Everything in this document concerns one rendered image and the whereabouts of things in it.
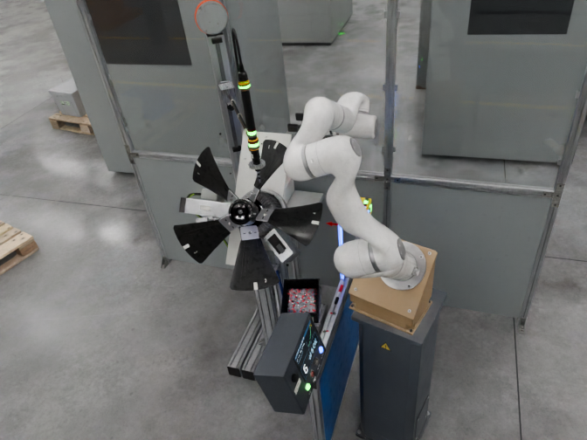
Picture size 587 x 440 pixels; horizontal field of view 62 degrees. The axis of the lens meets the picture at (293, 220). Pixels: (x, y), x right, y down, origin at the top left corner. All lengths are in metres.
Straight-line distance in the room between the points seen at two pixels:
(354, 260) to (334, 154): 0.39
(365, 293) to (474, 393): 1.22
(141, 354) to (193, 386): 0.47
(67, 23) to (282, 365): 3.81
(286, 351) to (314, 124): 0.70
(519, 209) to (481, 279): 0.56
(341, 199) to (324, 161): 0.13
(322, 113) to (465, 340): 2.12
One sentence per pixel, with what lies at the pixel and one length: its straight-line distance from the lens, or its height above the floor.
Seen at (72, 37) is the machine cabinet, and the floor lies 1.39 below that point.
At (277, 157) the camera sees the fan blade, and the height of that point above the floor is 1.41.
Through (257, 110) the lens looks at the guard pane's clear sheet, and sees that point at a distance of 2.82.
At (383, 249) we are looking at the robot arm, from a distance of 1.53.
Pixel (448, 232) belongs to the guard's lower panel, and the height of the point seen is 0.65.
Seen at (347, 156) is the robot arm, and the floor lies 1.80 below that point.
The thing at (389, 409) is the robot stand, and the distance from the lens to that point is 2.49.
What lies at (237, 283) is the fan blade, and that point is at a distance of 2.21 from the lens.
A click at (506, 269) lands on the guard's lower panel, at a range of 3.10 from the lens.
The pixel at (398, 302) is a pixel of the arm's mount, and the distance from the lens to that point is 1.96.
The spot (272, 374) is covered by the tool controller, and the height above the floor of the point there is 1.25.
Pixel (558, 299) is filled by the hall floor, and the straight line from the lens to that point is 3.65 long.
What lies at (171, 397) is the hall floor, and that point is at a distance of 3.13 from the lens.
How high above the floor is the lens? 2.48
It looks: 37 degrees down
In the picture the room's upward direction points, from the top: 7 degrees counter-clockwise
